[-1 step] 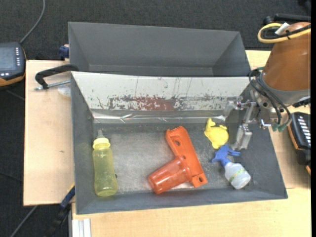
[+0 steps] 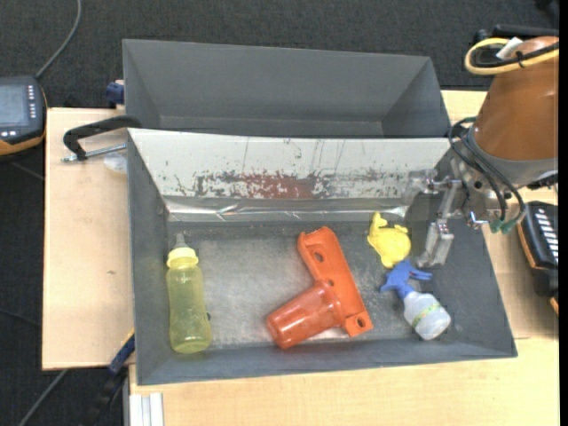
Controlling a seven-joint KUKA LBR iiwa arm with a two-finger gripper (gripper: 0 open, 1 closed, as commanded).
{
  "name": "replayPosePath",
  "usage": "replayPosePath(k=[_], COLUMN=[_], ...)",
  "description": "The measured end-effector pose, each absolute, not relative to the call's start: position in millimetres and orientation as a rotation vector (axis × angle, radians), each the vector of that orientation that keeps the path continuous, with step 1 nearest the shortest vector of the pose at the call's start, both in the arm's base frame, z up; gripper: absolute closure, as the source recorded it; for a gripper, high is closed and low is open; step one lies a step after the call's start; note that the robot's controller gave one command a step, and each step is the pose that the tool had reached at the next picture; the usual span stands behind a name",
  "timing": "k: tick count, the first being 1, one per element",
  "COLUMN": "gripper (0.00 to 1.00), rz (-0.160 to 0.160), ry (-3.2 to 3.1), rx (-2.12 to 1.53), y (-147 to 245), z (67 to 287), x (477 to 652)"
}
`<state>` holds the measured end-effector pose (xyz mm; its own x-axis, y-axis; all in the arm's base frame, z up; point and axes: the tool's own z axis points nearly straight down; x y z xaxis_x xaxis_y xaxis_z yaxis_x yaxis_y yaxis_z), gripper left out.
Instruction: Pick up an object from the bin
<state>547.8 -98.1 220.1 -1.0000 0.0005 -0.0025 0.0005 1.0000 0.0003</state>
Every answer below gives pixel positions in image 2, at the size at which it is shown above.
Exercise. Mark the grey metal bin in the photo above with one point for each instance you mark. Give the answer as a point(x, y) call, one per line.
point(248, 278)

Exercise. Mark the yellow baby bottle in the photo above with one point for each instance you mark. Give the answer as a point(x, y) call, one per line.
point(187, 300)

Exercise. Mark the orange plastic scraper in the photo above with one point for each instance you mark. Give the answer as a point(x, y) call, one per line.
point(330, 282)

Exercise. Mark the pale wood flat board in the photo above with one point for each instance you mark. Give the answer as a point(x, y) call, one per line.
point(84, 246)

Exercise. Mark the blue and clear spray bottle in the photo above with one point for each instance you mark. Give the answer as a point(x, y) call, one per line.
point(423, 311)

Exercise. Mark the yellow toy whale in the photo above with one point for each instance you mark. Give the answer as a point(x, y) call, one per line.
point(392, 244)

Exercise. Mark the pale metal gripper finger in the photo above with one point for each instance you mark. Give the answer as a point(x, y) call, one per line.
point(437, 246)
point(421, 186)

